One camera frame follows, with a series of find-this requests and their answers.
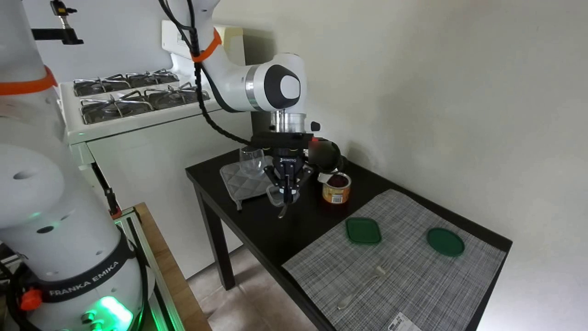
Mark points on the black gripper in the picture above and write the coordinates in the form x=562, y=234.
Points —
x=286, y=161

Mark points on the silver metal spoon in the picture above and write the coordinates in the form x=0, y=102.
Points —
x=281, y=212

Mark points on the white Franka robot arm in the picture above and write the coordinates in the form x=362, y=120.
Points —
x=262, y=85

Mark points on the clear plastic container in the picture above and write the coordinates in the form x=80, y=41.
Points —
x=275, y=196

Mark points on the clear drinking glass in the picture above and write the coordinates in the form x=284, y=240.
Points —
x=249, y=162

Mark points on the black round container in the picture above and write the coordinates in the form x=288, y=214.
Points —
x=327, y=157

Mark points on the yellow tin can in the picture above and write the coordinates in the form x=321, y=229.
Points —
x=334, y=194

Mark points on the grey quilted pot holder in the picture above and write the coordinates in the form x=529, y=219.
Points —
x=240, y=185

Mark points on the black table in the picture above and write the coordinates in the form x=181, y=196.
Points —
x=286, y=232

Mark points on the white plastic fork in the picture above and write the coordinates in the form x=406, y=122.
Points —
x=343, y=302

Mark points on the white cabinet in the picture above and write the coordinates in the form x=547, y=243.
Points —
x=152, y=159

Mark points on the grey woven placemat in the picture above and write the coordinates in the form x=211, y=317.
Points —
x=396, y=277

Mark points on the wooden board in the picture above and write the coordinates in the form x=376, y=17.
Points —
x=165, y=264

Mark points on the green round lid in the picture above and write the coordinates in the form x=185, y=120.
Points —
x=444, y=242

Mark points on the white placemat label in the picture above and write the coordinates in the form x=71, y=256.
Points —
x=402, y=322

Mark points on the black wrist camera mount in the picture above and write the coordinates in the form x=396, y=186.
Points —
x=281, y=140

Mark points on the black clamp bracket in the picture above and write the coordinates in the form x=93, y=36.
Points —
x=56, y=34

